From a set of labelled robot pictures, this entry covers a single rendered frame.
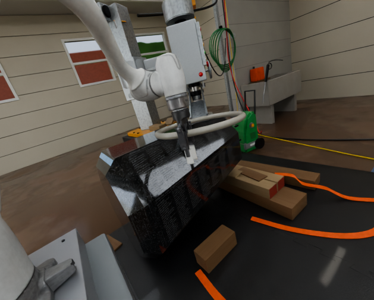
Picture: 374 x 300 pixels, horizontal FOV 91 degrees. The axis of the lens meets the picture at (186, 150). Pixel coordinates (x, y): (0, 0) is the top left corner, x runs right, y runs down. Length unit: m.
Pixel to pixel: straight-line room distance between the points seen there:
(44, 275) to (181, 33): 1.47
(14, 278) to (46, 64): 7.17
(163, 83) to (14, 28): 7.11
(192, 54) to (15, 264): 1.43
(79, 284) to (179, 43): 1.44
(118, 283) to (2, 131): 7.05
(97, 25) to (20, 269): 0.59
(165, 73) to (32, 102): 6.74
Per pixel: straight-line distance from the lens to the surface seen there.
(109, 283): 0.56
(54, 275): 0.50
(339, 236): 1.68
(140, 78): 0.81
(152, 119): 2.23
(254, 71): 4.41
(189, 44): 1.55
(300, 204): 1.77
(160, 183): 1.14
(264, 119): 4.25
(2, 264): 0.44
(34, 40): 7.63
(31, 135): 7.36
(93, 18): 0.65
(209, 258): 1.37
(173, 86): 0.73
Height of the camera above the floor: 1.18
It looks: 20 degrees down
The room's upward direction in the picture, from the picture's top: 14 degrees counter-clockwise
